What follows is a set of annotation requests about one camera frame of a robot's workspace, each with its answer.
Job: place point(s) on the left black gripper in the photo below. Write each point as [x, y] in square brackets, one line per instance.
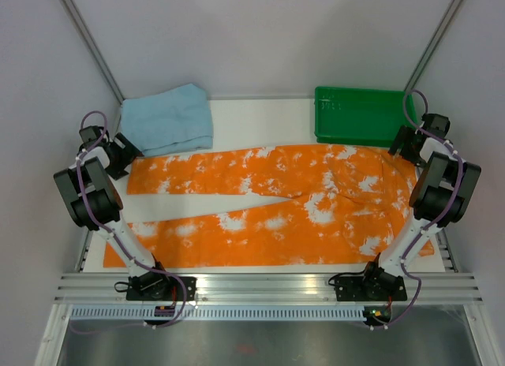
[129, 154]

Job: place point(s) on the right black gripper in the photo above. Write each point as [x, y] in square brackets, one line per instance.
[406, 135]

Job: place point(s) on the orange tie-dye trousers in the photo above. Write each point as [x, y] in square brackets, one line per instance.
[332, 204]

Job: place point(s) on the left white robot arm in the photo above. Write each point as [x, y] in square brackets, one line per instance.
[94, 203]

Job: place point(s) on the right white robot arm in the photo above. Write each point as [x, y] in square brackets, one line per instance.
[440, 197]

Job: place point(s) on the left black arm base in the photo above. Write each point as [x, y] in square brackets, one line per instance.
[151, 287]

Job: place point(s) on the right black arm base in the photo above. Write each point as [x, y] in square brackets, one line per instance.
[371, 284]

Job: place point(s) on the light blue folded trousers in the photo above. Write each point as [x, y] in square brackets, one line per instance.
[175, 121]

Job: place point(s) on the green plastic tray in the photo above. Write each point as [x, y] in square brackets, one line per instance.
[363, 117]

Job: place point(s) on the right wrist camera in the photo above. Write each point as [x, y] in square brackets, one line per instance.
[436, 123]

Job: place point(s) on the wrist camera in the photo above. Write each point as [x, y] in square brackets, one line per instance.
[90, 134]
[436, 123]

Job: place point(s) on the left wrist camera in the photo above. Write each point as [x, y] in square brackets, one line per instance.
[90, 134]

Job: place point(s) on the white slotted cable duct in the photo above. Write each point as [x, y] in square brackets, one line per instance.
[220, 313]

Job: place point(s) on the aluminium mounting rail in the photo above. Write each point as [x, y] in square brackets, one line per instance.
[263, 289]

